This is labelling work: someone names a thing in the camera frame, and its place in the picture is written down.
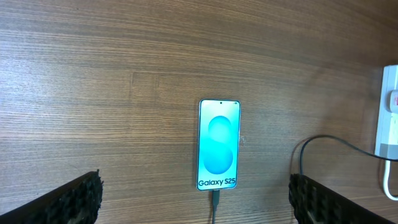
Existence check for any smartphone with light screen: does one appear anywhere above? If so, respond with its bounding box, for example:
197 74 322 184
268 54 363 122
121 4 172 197
196 99 241 190

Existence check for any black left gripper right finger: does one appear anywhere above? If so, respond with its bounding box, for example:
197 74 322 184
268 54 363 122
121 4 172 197
289 174 393 224

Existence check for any white power strip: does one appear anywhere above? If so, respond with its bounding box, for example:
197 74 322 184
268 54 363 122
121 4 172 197
374 65 397 160

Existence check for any white power cable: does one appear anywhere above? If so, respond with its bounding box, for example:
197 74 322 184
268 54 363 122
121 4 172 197
382 159 398 202

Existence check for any black charging cable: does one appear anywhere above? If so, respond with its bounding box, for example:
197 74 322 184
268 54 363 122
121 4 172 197
211 134 398 224

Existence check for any white charger adapter plug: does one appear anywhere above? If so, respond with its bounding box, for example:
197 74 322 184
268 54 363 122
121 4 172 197
389 90 398 114

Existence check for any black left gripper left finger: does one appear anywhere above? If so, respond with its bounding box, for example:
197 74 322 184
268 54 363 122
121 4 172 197
1 170 103 224

